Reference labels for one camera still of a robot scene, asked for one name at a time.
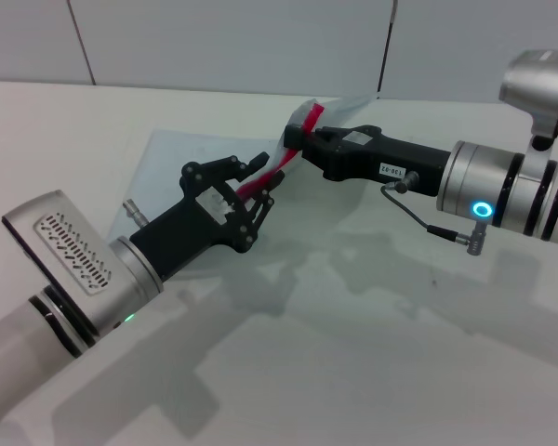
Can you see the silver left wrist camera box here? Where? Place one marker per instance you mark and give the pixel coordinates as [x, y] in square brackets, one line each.
[65, 241]

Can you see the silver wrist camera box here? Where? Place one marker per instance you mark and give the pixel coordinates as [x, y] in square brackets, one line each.
[65, 241]
[535, 88]

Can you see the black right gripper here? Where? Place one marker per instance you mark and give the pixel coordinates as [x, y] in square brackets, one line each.
[400, 160]

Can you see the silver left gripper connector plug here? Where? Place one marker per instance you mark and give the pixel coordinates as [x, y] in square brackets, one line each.
[134, 211]

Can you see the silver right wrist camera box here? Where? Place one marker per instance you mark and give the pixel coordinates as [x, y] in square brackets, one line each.
[535, 88]

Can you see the clear document bag red zipper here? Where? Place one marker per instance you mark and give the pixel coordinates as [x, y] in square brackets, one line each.
[176, 153]

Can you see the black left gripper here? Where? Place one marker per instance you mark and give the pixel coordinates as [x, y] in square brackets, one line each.
[181, 227]

